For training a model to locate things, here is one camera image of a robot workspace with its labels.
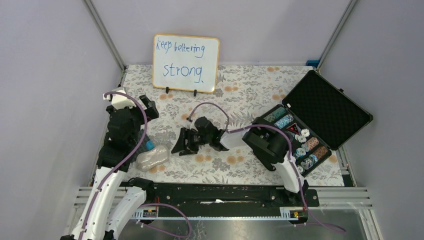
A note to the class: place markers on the red triangle dealer card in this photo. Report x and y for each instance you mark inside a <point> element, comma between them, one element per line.
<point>294,128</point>

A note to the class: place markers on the blue toy brick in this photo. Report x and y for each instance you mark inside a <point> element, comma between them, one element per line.
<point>149,145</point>

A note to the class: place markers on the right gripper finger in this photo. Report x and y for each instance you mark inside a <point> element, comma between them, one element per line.
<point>193,142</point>
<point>181,146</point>

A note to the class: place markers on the dark grey brick plate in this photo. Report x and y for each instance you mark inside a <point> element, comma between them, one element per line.
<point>142,147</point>

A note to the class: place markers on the grey eraser cloth pad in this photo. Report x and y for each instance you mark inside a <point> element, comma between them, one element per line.
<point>152,158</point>

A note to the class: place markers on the floral table mat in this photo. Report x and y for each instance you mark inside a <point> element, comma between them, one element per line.
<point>232,132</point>

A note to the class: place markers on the whiteboard with yellow frame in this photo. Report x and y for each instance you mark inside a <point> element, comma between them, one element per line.
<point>185,62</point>

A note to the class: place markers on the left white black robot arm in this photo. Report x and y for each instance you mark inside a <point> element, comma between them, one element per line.
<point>124,139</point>

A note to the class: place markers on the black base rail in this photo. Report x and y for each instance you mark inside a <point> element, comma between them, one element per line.
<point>224,200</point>

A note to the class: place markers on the blue corner bracket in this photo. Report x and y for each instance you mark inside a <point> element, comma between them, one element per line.
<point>312,63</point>

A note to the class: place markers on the black whiteboard easel stand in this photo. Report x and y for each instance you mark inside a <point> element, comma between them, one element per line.
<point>167,90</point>

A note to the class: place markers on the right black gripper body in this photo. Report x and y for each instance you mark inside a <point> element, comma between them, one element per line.
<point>204,140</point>

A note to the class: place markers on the black poker chip case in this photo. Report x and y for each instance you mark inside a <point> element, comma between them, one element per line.
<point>326,116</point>

